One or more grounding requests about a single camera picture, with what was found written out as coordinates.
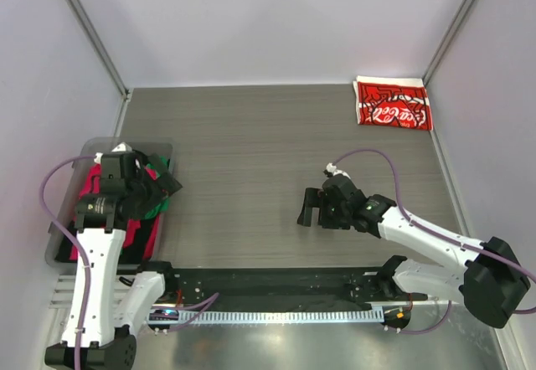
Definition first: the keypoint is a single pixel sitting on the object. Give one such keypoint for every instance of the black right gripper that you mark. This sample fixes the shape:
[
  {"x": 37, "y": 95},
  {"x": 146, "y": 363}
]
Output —
[{"x": 318, "y": 197}]

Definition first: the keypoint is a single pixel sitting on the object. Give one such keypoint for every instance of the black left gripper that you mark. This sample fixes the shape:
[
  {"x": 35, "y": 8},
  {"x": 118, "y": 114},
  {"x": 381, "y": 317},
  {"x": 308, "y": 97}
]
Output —
[{"x": 167, "y": 182}]

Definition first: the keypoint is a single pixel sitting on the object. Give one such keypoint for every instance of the pink t shirt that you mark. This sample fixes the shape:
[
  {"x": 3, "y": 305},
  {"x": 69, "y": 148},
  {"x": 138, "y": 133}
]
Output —
[{"x": 91, "y": 185}]

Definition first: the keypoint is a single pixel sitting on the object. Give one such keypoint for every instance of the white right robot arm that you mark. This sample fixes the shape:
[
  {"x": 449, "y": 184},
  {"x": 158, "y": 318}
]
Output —
[{"x": 484, "y": 276}]

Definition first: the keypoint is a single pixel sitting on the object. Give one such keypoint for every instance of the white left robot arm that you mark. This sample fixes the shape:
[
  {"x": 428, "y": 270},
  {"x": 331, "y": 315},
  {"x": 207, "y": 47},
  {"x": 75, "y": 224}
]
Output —
[{"x": 98, "y": 333}]

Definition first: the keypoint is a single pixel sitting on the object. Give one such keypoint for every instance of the clear plastic bin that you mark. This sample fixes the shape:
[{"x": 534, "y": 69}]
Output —
[{"x": 164, "y": 147}]

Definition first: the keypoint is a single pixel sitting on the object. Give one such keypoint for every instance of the green t shirt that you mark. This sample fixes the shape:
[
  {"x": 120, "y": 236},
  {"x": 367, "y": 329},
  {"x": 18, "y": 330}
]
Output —
[{"x": 159, "y": 185}]

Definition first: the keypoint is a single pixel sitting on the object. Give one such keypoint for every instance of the folded red coca-cola t shirt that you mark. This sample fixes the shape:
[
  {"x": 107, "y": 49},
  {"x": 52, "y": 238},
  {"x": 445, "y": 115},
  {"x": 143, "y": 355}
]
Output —
[{"x": 395, "y": 102}]

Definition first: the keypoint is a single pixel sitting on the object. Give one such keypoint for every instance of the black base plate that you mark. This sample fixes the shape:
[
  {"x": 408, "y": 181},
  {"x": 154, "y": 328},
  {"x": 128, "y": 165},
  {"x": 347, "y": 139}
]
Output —
[{"x": 279, "y": 289}]

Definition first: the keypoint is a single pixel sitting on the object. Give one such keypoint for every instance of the aluminium frame rail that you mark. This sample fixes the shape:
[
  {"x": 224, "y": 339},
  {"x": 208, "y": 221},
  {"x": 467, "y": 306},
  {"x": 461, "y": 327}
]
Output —
[{"x": 64, "y": 291}]

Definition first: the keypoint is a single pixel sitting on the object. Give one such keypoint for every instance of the slotted cable duct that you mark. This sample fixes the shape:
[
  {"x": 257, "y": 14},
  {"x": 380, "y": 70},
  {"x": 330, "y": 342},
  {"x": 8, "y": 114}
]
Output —
[{"x": 209, "y": 318}]

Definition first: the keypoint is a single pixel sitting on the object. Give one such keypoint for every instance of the left corner aluminium post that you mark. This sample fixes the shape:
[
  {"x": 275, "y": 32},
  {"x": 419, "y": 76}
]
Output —
[{"x": 89, "y": 29}]

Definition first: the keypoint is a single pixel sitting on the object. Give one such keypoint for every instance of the corner aluminium post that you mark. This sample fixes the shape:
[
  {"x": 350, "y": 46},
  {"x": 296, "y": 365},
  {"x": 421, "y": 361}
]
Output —
[
  {"x": 89, "y": 29},
  {"x": 454, "y": 28}
]

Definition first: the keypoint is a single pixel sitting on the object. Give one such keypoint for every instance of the right corner aluminium post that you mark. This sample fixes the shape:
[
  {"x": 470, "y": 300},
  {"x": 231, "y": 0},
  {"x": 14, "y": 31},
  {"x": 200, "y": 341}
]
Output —
[{"x": 454, "y": 28}]

